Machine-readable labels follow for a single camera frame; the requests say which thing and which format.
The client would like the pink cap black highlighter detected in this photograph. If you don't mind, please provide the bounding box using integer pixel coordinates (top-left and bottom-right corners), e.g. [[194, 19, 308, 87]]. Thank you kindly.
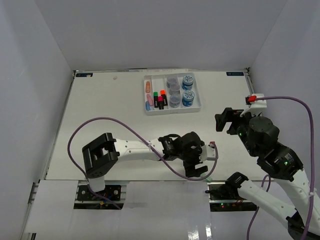
[[158, 96, 164, 110]]

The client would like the right blue corner label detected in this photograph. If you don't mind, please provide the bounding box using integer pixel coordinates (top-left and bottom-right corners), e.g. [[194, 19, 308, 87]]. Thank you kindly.
[[226, 71, 244, 76]]

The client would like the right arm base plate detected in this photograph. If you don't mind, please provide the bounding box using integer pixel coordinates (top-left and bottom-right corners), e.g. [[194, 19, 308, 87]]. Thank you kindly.
[[205, 184, 257, 212]]

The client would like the pastel pink mini highlighter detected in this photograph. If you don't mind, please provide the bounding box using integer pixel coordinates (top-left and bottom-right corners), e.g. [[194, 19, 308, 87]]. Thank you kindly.
[[146, 93, 154, 106]]

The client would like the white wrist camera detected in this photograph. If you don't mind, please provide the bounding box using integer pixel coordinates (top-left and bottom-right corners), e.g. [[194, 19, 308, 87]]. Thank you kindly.
[[240, 93, 267, 117], [199, 141, 219, 163]]

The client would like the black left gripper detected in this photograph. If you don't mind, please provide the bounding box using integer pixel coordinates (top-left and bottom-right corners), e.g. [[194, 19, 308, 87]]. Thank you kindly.
[[178, 142, 207, 178]]

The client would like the orange cap black highlighter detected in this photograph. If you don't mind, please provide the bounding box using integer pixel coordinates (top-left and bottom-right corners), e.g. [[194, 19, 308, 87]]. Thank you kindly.
[[160, 89, 168, 106]]

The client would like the blue lidded tub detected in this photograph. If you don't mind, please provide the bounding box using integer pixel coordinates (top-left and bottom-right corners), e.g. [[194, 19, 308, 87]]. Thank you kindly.
[[182, 74, 195, 91], [182, 90, 195, 107]]

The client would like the pastel orange mini highlighter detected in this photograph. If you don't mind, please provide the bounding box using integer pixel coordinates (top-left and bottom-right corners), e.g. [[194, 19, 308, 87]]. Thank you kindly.
[[145, 81, 151, 94]]

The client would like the pastel blue mini highlighter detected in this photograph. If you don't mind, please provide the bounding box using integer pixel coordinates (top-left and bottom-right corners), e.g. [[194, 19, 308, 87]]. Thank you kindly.
[[145, 101, 151, 111]]

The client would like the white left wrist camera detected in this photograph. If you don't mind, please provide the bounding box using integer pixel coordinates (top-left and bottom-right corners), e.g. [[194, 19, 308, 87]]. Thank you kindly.
[[199, 141, 219, 163]]

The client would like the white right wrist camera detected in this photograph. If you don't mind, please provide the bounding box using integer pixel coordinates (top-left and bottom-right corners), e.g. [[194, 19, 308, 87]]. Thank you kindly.
[[240, 93, 267, 117]]

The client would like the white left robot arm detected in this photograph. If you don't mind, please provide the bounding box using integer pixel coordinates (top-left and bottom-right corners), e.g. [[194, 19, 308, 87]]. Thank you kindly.
[[82, 131, 216, 200]]

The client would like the white compartment tray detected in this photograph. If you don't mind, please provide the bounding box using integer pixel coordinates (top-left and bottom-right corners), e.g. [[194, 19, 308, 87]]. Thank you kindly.
[[143, 72, 202, 116]]

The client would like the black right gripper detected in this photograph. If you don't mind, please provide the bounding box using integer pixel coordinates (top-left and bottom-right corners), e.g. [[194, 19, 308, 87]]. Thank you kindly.
[[214, 107, 260, 157]]

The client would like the left blue corner label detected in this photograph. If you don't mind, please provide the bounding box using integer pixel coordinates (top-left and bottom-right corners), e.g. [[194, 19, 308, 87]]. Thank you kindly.
[[75, 72, 93, 78]]

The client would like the blue corner label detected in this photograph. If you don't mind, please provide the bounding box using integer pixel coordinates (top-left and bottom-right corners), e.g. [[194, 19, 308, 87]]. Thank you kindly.
[[75, 72, 93, 78], [226, 71, 244, 76]]

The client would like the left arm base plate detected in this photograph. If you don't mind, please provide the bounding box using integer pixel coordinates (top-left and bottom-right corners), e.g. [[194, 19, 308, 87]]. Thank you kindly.
[[76, 185, 122, 201]]

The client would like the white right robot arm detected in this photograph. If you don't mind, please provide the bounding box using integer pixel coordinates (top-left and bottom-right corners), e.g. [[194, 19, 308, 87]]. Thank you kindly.
[[215, 107, 320, 240]]

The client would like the clear paperclip jar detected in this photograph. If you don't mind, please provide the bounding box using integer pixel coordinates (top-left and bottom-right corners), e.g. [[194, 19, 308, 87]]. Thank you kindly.
[[169, 84, 180, 96], [166, 76, 178, 88], [169, 94, 181, 108]]

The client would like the green cap black highlighter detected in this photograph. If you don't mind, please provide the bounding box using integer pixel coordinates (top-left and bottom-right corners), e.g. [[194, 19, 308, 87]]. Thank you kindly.
[[153, 91, 159, 109]]

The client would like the pastel green mini highlighter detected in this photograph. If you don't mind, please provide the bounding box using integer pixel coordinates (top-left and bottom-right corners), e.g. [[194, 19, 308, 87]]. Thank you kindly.
[[205, 177, 213, 183]]

